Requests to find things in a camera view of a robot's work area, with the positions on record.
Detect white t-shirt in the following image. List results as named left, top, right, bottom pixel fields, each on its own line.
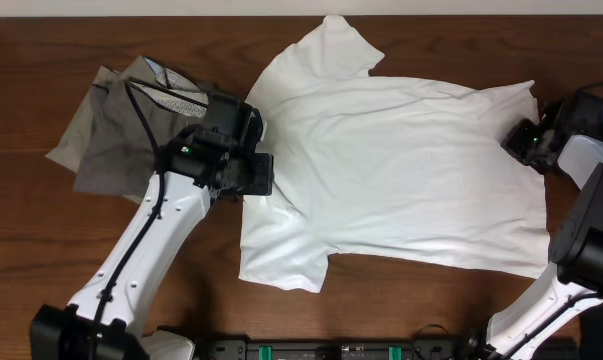
left=239, top=15, right=549, bottom=293

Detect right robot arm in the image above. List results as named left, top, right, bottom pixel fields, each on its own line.
left=465, top=84, right=603, bottom=360

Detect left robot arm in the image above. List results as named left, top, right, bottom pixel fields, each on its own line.
left=29, top=93, right=274, bottom=360

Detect grey folded shorts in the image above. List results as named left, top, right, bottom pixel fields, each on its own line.
left=74, top=57, right=208, bottom=197

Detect beige folded garment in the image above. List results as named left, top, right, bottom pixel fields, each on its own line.
left=46, top=57, right=155, bottom=204

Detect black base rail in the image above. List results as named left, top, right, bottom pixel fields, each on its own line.
left=193, top=337, right=472, bottom=360

